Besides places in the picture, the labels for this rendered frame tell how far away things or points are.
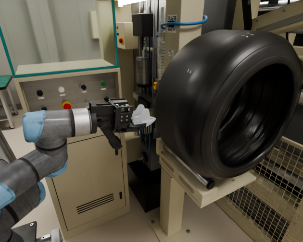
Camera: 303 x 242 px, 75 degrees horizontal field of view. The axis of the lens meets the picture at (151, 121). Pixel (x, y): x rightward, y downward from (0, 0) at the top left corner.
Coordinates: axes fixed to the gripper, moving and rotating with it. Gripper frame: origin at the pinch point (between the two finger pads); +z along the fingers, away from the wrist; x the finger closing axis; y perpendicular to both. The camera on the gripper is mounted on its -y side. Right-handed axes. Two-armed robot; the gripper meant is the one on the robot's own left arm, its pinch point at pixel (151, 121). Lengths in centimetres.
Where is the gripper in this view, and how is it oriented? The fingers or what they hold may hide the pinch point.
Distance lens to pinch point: 64.7
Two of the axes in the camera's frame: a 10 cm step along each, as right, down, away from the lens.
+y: 1.2, -9.0, -4.1
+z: 8.7, -1.0, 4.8
